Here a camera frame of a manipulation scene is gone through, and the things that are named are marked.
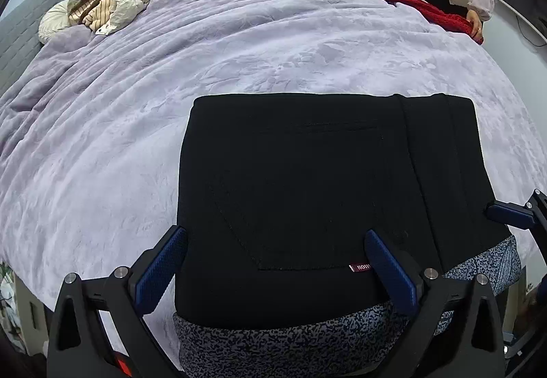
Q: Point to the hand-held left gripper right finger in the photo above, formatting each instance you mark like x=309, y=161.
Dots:
x=391, y=271

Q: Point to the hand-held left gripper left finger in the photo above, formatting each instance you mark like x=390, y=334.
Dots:
x=160, y=271

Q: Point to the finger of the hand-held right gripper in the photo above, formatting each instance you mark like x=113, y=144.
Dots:
x=542, y=293
x=506, y=213

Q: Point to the black pants with patterned lining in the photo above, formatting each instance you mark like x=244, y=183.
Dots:
x=320, y=198

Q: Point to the lavender fleece blanket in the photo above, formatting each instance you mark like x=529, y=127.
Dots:
x=128, y=113

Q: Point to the white desk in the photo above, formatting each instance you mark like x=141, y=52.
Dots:
x=527, y=25

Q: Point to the white pillow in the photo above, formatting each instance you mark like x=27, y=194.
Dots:
x=53, y=21

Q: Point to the grey quilted headboard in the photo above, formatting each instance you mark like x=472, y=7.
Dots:
x=25, y=14

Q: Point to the beige bed frame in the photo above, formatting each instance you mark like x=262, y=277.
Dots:
x=30, y=314

